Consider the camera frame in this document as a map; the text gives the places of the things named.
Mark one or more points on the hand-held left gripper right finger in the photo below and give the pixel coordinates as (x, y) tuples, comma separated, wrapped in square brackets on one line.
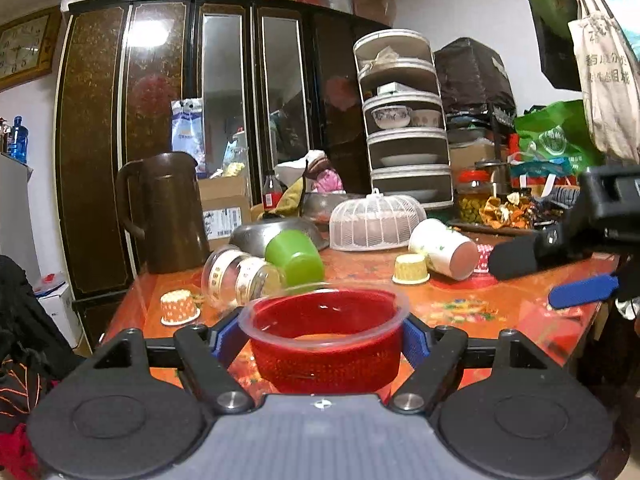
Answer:
[(413, 341)]

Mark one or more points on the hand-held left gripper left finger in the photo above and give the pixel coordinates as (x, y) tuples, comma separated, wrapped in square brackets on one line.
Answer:
[(227, 334)]

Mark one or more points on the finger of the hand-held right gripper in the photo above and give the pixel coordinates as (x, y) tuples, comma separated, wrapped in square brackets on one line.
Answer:
[(580, 294), (515, 257)]

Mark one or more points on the red clear plastic cup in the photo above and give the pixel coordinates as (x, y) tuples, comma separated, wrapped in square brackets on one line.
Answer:
[(325, 345)]

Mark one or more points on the red checked paper baking cup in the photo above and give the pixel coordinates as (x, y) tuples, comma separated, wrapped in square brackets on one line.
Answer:
[(483, 257)]

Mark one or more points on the orange dotted paper baking cup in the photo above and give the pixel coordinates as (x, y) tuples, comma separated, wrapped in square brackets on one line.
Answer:
[(177, 307)]

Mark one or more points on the yellow paper baking cup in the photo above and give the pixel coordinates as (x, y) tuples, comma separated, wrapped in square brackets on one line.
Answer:
[(411, 269)]

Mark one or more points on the white paper cup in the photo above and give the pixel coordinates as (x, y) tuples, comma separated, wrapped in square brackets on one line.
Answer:
[(440, 247)]

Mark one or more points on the green plastic cup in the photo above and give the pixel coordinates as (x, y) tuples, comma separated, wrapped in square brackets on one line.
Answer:
[(295, 257)]

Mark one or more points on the orange snack wrapper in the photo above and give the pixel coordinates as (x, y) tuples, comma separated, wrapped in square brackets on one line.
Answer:
[(505, 212)]

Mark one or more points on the clear glass jar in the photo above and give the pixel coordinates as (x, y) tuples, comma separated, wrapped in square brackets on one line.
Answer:
[(235, 277)]

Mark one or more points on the glass jar of pickles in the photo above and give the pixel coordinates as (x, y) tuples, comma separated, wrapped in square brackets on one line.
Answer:
[(470, 202)]

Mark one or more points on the green shopping bag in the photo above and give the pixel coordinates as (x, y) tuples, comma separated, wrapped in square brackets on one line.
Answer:
[(555, 135)]

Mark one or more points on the steel bowl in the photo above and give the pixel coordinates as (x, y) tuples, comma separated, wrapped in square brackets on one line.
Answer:
[(255, 237)]

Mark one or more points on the cardboard box with label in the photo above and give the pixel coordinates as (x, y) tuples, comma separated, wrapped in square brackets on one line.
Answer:
[(225, 210)]

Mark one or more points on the white mesh food cover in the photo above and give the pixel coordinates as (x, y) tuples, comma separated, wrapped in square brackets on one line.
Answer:
[(375, 222)]

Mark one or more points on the beige tote bag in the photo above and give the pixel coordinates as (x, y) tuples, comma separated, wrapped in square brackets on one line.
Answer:
[(607, 75)]

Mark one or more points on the brown plastic pitcher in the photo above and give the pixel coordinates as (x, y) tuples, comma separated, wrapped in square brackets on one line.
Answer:
[(167, 210)]

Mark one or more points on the red capped bottle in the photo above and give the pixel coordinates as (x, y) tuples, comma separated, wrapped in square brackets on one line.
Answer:
[(271, 192)]

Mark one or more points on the small white box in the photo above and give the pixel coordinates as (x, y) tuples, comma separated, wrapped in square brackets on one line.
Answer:
[(60, 305)]

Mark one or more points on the white tiered dish rack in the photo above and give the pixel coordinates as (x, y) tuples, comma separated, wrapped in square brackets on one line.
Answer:
[(405, 110)]

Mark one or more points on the black covered appliance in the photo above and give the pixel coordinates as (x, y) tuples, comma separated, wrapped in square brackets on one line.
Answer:
[(472, 77)]

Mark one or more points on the black cloth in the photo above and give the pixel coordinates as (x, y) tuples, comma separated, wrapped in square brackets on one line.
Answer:
[(25, 340)]

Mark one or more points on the blue and white plastic bag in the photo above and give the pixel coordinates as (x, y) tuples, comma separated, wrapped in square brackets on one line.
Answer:
[(187, 132)]

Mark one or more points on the dark wooden wardrobe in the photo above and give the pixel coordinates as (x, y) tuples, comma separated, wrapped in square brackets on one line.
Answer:
[(95, 160)]

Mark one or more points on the white refrigerator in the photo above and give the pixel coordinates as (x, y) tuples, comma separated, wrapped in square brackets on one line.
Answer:
[(12, 210)]

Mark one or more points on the blue water bottle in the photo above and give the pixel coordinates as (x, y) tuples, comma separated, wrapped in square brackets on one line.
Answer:
[(17, 140)]

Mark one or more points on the framed wall clock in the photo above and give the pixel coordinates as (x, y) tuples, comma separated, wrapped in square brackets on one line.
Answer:
[(22, 47)]

